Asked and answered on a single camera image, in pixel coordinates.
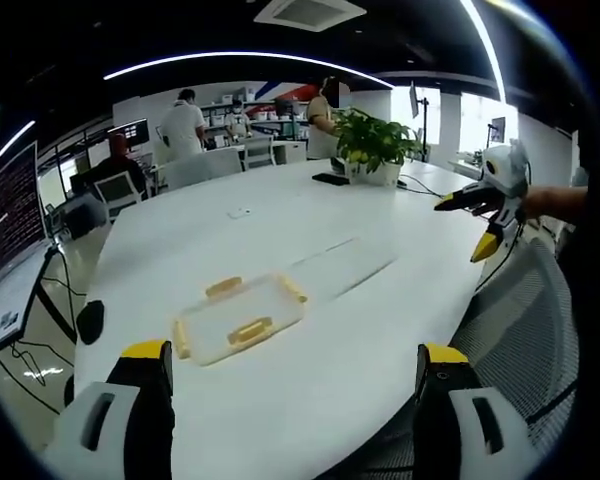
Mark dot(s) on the small dark monitor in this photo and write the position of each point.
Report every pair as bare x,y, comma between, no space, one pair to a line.
130,132

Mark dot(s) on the clear plastic container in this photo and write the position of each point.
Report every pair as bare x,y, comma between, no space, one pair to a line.
345,265

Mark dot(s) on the white mesh office chair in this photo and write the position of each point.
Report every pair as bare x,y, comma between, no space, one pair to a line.
259,151

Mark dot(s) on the black phone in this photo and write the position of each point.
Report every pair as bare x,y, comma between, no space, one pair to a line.
331,178

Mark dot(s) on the clear container lid yellow clips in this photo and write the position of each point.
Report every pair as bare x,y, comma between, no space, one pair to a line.
240,320

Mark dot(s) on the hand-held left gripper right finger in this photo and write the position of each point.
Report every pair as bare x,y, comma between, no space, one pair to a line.
460,425

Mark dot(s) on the storage shelves with boxes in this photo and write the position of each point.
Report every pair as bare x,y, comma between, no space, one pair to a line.
265,112

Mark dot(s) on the grey mesh office chair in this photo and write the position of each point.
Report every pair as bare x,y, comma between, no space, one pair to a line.
520,320

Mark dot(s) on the white frame office chair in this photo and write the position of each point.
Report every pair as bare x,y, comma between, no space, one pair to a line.
117,192

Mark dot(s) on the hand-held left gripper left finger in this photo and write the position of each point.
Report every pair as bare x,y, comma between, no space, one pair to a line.
105,430

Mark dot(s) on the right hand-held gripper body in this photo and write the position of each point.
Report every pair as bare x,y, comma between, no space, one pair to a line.
502,170

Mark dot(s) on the long ceiling light strip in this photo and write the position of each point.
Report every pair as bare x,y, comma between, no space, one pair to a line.
250,54

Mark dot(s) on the ceiling air vent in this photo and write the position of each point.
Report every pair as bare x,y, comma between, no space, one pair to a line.
310,12

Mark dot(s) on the short ceiling light strip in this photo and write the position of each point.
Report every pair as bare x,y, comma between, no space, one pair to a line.
17,136

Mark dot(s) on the large dark monitor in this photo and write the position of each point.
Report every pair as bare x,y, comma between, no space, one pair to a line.
10,215

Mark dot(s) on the small white device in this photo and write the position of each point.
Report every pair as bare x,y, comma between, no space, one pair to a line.
240,213

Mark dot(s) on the green potted plant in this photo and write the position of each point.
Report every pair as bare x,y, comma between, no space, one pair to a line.
372,145

